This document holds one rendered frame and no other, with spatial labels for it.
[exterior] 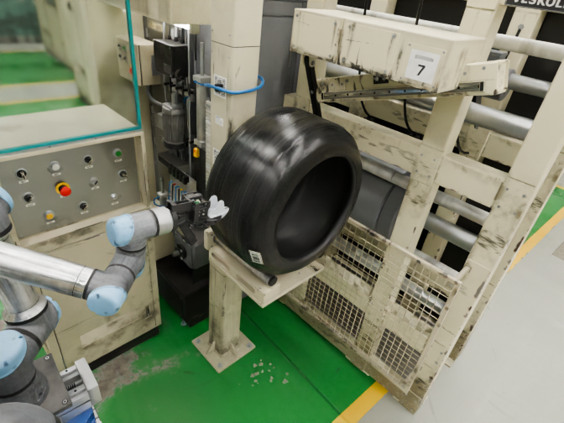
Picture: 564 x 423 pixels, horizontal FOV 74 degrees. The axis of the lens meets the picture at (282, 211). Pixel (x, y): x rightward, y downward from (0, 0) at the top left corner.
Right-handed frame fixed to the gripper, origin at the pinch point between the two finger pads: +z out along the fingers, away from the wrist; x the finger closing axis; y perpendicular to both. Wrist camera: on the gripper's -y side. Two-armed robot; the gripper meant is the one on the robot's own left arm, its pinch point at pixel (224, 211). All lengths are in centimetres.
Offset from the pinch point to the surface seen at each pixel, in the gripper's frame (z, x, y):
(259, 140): 11.8, 2.0, 21.6
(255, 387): 41, 3, -120
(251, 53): 27, 28, 43
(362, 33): 42, -4, 57
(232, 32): 17, 29, 49
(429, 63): 43, -29, 53
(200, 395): 17, 18, -123
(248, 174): 5.1, -2.7, 12.8
